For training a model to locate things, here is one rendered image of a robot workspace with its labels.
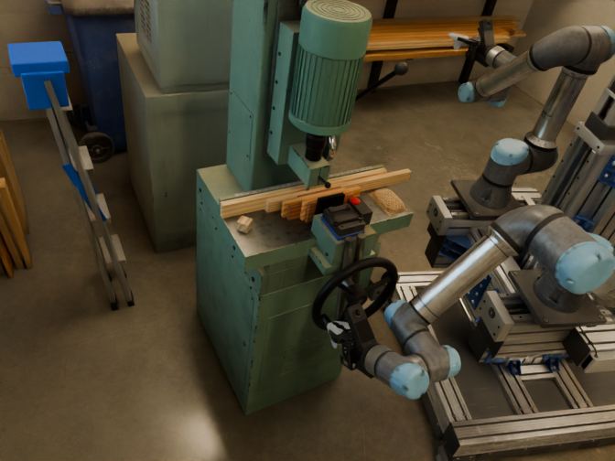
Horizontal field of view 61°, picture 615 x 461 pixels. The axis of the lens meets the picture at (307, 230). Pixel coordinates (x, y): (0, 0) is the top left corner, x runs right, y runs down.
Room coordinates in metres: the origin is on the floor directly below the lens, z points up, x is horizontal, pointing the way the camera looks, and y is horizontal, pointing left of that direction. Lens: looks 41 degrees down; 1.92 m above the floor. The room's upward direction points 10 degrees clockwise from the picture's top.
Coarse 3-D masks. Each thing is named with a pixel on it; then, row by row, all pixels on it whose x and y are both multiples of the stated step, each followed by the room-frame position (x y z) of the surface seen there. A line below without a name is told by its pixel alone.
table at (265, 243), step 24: (240, 216) 1.20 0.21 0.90; (264, 216) 1.22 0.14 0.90; (384, 216) 1.33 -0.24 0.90; (408, 216) 1.36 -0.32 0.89; (240, 240) 1.09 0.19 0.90; (264, 240) 1.11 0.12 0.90; (288, 240) 1.13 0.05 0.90; (312, 240) 1.15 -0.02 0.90; (240, 264) 1.05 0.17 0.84; (264, 264) 1.07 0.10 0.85
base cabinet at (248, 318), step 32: (224, 256) 1.28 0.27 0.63; (224, 288) 1.27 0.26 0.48; (288, 288) 1.12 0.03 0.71; (320, 288) 1.20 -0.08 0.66; (224, 320) 1.26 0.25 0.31; (256, 320) 1.07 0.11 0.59; (288, 320) 1.13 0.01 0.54; (224, 352) 1.25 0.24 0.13; (256, 352) 1.07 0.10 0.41; (288, 352) 1.15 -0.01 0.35; (320, 352) 1.23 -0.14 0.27; (256, 384) 1.08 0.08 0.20; (288, 384) 1.17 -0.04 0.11; (320, 384) 1.26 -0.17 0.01
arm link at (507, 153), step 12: (504, 144) 1.68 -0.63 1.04; (516, 144) 1.69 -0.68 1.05; (492, 156) 1.66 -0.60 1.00; (504, 156) 1.62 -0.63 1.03; (516, 156) 1.62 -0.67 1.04; (528, 156) 1.66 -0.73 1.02; (492, 168) 1.64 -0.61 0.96; (504, 168) 1.62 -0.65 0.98; (516, 168) 1.62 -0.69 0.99; (528, 168) 1.66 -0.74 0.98; (492, 180) 1.62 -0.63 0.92; (504, 180) 1.62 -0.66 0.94
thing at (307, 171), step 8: (296, 144) 1.39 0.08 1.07; (304, 144) 1.39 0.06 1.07; (296, 152) 1.34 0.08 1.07; (304, 152) 1.35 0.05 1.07; (288, 160) 1.37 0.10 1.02; (296, 160) 1.33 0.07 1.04; (304, 160) 1.30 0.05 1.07; (320, 160) 1.32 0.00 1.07; (296, 168) 1.33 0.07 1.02; (304, 168) 1.29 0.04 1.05; (312, 168) 1.27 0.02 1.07; (320, 168) 1.28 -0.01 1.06; (328, 168) 1.30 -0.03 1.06; (304, 176) 1.29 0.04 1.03; (312, 176) 1.27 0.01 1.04; (320, 176) 1.29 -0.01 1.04; (328, 176) 1.30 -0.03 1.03; (312, 184) 1.27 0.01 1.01; (320, 184) 1.29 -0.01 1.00
